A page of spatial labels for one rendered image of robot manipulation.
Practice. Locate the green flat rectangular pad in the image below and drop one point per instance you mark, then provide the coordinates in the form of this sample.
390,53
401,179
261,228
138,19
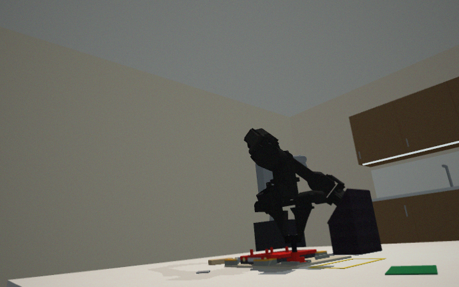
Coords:
412,270

